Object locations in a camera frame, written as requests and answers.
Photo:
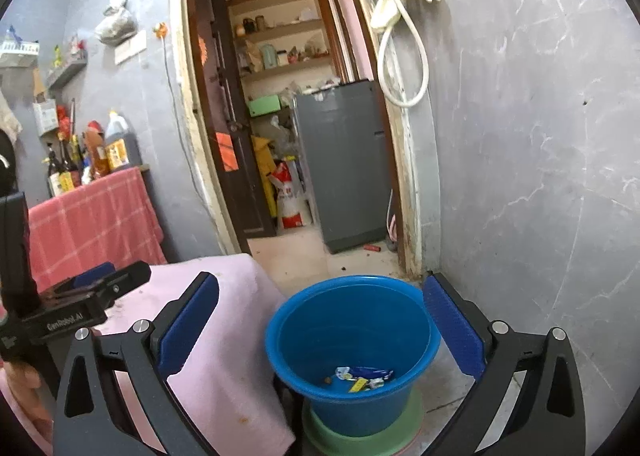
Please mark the green plastic basin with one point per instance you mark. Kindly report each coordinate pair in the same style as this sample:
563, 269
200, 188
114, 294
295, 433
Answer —
350, 443

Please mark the large oil jug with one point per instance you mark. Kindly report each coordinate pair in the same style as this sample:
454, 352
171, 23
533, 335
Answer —
122, 148

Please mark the clear plastic bag of goods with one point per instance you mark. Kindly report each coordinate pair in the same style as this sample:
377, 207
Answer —
116, 23

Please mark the red plastic bag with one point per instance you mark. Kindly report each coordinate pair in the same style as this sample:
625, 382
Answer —
64, 121

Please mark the grey wall rack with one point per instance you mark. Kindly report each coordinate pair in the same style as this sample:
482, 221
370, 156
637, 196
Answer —
65, 74

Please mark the small red tube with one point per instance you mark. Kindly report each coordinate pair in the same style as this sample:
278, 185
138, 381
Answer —
373, 248

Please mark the wooden door frame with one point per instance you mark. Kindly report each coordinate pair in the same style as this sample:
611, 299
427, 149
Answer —
187, 110

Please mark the pale green box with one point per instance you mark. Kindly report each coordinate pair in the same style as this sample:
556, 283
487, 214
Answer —
265, 107

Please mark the wooden wall shelf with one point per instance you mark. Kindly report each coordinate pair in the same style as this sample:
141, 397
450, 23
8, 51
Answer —
285, 30

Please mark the person's left hand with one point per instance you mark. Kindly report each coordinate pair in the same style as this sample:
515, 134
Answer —
17, 383

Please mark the white sack red print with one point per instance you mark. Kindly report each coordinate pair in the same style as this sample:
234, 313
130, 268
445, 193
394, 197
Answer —
290, 201

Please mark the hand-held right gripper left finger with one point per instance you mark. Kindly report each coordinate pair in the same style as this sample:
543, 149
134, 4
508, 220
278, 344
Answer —
192, 321

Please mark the yellow bag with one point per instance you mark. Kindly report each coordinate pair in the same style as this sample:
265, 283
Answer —
262, 160

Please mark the white plastic basket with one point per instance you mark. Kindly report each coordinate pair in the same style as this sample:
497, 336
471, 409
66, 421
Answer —
20, 49

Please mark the blue plastic bucket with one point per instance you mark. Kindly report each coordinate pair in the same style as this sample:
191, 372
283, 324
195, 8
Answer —
310, 336

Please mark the green white wrapper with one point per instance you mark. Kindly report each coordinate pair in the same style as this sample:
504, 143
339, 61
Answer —
344, 374

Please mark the grey refrigerator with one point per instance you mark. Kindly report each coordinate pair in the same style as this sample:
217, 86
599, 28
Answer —
345, 170

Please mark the orange liquid bottle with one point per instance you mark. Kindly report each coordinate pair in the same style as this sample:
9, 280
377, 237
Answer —
97, 158

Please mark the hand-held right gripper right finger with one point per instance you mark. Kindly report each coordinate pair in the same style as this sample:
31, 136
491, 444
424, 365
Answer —
452, 323

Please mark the dark wooden door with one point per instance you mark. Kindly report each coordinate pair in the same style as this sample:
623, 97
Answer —
245, 186

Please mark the dark glass bottle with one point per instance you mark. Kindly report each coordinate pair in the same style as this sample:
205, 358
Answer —
55, 175
70, 168

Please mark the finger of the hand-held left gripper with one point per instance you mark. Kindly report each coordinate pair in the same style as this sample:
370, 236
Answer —
125, 281
95, 273

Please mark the white utensil holder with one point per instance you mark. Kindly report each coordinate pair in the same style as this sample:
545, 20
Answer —
46, 116

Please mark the orange wall hook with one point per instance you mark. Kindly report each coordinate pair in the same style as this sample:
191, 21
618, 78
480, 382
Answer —
160, 30

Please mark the pink checked cloth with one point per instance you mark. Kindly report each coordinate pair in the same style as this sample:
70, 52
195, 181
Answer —
100, 226

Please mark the pink floral blanket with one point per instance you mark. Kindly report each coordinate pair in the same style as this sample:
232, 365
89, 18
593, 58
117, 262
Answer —
230, 336

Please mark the white rag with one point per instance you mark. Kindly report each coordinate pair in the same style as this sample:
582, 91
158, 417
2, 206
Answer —
9, 118

